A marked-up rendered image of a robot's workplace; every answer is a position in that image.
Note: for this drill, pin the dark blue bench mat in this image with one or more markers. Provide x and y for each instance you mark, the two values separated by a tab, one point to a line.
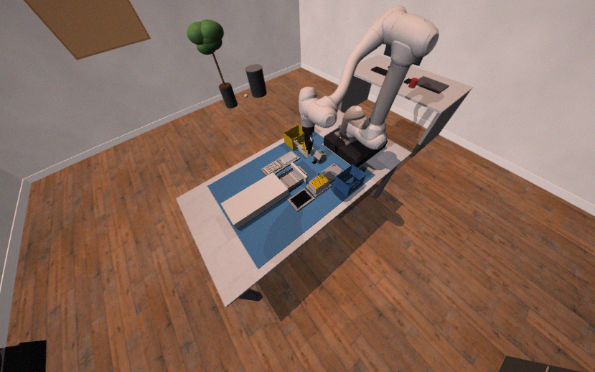
273	230

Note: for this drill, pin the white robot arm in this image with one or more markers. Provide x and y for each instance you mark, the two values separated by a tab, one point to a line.
410	37

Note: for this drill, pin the yellow open-top bin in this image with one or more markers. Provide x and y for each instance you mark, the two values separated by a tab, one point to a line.
295	133

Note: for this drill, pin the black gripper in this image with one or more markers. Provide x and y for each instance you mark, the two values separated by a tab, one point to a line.
308	140

